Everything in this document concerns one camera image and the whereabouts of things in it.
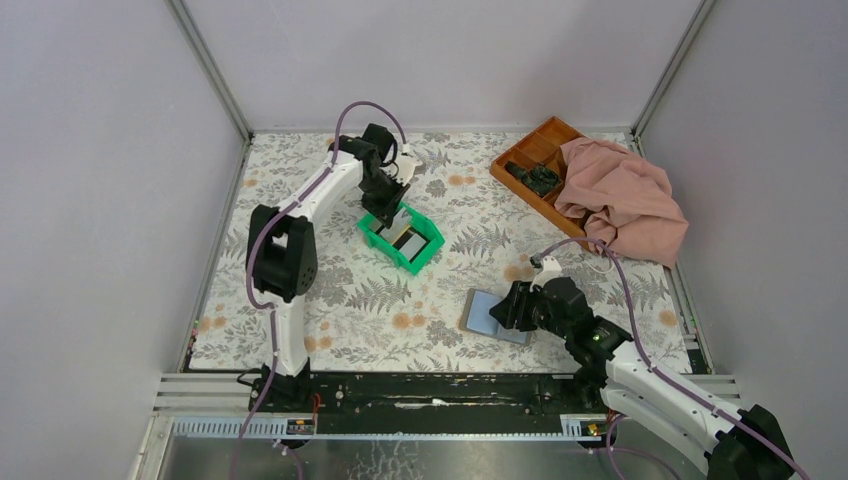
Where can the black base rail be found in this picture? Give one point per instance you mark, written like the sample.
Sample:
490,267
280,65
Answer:
351,403

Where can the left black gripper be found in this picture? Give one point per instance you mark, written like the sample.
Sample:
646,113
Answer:
387,202

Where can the orange compartment tray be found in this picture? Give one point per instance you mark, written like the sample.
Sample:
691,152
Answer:
541,148

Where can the aluminium frame post left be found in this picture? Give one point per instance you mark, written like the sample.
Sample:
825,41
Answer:
191,32

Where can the card stack in bin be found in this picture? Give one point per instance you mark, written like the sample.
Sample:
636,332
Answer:
401,238

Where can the aluminium frame post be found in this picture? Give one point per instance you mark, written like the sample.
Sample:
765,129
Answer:
191,32
690,35

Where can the dark green patterned cloth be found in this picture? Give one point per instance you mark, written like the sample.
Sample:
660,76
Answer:
540,179

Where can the aluminium frame post right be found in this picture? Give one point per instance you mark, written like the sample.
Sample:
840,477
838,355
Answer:
690,35

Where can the green plastic bin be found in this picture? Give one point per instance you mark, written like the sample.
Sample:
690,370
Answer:
422,223

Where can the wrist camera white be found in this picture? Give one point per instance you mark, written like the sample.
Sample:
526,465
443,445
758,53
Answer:
549,270
408,167

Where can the floral table mat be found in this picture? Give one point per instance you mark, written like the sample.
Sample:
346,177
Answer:
364,313

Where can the grey leather card holder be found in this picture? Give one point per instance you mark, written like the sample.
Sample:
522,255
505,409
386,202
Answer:
476,319

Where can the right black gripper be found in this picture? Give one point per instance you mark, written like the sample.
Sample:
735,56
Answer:
521,307

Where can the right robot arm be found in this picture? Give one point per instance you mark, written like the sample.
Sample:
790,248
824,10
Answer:
721,439

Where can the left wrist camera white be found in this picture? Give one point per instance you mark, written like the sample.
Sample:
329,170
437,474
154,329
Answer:
408,167

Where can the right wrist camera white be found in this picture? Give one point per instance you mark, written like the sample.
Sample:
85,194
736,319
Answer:
549,270

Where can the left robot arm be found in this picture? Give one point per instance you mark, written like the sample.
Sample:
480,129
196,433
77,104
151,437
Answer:
282,262

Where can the pink cloth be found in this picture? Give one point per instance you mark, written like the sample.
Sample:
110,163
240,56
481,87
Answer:
625,201

